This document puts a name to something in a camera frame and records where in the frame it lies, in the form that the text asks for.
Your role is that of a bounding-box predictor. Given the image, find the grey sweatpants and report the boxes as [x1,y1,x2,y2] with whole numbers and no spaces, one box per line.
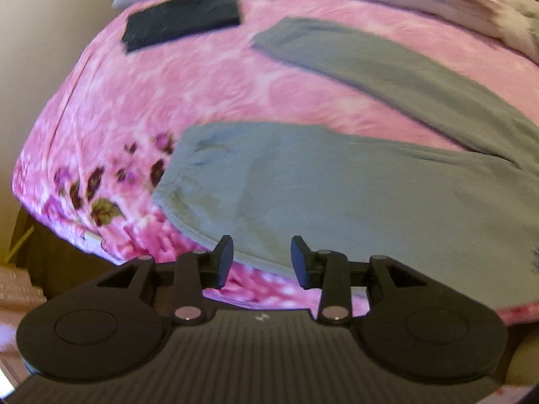
[153,18,538,309]

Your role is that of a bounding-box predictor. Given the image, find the folded black garment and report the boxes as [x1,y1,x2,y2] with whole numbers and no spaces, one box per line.
[122,0,241,53]

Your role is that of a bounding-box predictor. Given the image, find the pink floral bedspread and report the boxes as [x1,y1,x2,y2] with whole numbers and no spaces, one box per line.
[11,0,539,325]

